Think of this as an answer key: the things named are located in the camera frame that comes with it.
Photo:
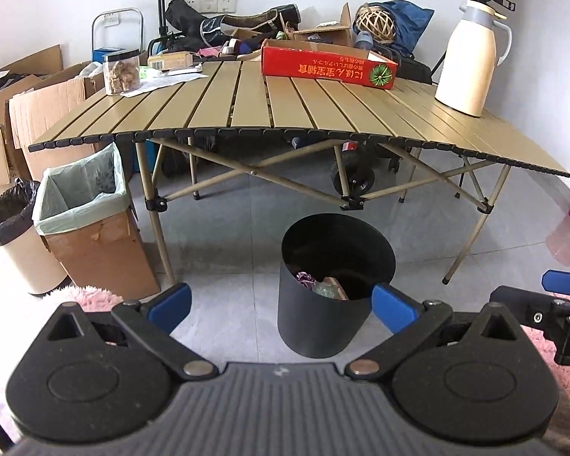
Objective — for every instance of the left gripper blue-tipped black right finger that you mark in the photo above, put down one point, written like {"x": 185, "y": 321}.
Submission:
{"x": 413, "y": 326}

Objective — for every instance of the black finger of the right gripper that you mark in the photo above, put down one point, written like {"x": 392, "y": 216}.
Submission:
{"x": 521, "y": 302}

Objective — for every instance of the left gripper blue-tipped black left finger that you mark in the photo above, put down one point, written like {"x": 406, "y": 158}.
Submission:
{"x": 148, "y": 326}

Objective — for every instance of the black round trash bin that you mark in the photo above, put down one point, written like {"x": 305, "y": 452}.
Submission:
{"x": 330, "y": 264}

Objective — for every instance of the cardboard box green liner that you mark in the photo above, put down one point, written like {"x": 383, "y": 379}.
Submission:
{"x": 84, "y": 212}

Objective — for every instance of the black cart wheel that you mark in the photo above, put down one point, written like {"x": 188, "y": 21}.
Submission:
{"x": 359, "y": 172}

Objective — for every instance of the beige bin black liner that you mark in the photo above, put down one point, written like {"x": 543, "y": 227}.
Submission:
{"x": 26, "y": 249}

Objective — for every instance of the white thermos jug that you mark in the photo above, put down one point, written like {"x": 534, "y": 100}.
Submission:
{"x": 480, "y": 42}

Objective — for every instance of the printed paper leaflet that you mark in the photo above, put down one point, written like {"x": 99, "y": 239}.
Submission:
{"x": 152, "y": 79}

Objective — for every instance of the left cardboard boxes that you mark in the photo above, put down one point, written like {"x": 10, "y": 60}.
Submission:
{"x": 35, "y": 93}

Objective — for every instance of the clear jar black lid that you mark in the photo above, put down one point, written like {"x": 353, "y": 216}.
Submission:
{"x": 122, "y": 71}

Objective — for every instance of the yellow cardboard medicine box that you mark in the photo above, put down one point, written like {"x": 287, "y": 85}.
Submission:
{"x": 168, "y": 61}

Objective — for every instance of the black hand trolley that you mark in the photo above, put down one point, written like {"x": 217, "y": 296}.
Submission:
{"x": 165, "y": 37}

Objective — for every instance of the red cardboard box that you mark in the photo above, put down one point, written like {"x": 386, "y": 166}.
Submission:
{"x": 301, "y": 59}

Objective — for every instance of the brown open cardboard box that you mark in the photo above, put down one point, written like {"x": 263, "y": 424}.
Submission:
{"x": 332, "y": 32}

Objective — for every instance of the blue fabric bag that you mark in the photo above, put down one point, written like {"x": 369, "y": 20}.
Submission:
{"x": 410, "y": 22}

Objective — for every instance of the woven rattan ball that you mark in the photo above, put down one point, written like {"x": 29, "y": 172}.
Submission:
{"x": 377, "y": 21}

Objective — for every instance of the tan folding table frame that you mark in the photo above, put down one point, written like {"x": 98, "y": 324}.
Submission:
{"x": 238, "y": 225}

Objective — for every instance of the black camera tripod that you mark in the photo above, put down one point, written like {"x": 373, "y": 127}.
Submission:
{"x": 438, "y": 65}

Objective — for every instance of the white wall socket strip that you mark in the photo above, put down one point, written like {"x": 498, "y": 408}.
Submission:
{"x": 213, "y": 6}

